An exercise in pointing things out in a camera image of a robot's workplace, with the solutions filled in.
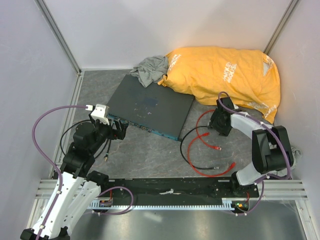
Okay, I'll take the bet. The dark grey network switch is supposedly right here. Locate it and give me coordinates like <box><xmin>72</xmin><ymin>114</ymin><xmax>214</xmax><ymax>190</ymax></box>
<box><xmin>107</xmin><ymin>74</ymin><xmax>195</xmax><ymax>141</ymax></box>

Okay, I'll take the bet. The grey cloth at back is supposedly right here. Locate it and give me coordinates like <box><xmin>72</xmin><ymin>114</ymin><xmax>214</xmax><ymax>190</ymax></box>
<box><xmin>129</xmin><ymin>55</ymin><xmax>169</xmax><ymax>88</ymax></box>

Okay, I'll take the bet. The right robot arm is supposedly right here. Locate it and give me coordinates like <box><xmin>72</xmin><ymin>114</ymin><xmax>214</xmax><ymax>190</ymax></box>
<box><xmin>207</xmin><ymin>97</ymin><xmax>294</xmax><ymax>197</ymax></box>

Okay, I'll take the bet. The purple cable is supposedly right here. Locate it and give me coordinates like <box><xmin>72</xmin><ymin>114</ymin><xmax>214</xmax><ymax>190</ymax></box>
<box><xmin>217</xmin><ymin>91</ymin><xmax>293</xmax><ymax>218</ymax></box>
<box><xmin>32</xmin><ymin>104</ymin><xmax>92</xmax><ymax>240</ymax></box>

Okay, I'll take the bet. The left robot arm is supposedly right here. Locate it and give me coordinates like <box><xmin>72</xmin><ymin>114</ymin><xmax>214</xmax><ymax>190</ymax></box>
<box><xmin>20</xmin><ymin>120</ymin><xmax>129</xmax><ymax>240</ymax></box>

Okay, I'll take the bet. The yellow printed fabric bag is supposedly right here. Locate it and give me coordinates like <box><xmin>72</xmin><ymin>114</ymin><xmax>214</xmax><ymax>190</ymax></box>
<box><xmin>159</xmin><ymin>46</ymin><xmax>281</xmax><ymax>123</ymax></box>

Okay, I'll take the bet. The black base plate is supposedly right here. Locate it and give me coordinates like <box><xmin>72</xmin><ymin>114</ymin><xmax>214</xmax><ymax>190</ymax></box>
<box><xmin>102</xmin><ymin>177</ymin><xmax>259</xmax><ymax>207</ymax></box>

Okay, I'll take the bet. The grey cloth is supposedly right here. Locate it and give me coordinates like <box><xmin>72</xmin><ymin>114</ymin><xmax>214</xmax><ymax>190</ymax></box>
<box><xmin>129</xmin><ymin>55</ymin><xmax>169</xmax><ymax>88</ymax></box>
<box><xmin>291</xmin><ymin>146</ymin><xmax>303</xmax><ymax>170</ymax></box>

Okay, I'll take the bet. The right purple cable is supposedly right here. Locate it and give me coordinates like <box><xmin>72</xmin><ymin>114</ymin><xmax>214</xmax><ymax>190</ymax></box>
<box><xmin>217</xmin><ymin>91</ymin><xmax>293</xmax><ymax>218</ymax></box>

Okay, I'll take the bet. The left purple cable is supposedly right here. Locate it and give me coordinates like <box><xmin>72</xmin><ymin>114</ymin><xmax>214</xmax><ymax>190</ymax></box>
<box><xmin>32</xmin><ymin>104</ymin><xmax>92</xmax><ymax>240</ymax></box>

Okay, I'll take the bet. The grey cloth at right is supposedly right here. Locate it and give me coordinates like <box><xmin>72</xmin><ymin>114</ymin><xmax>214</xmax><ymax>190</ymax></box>
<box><xmin>291</xmin><ymin>146</ymin><xmax>303</xmax><ymax>170</ymax></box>

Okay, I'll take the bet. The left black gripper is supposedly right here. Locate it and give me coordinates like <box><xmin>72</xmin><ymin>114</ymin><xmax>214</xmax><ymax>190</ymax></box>
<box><xmin>89</xmin><ymin>112</ymin><xmax>129</xmax><ymax>154</ymax></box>

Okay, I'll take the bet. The slotted cable duct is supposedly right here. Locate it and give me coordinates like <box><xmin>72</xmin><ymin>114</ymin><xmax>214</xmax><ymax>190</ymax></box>
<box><xmin>87</xmin><ymin>198</ymin><xmax>249</xmax><ymax>211</ymax></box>

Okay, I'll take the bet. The aluminium frame rail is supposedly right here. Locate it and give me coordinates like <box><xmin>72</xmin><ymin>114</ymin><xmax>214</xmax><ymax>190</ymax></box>
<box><xmin>15</xmin><ymin>70</ymin><xmax>83</xmax><ymax>240</ymax></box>

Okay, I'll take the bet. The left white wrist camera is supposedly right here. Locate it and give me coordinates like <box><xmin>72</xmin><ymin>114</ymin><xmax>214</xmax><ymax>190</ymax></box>
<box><xmin>85</xmin><ymin>104</ymin><xmax>110</xmax><ymax>125</ymax></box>

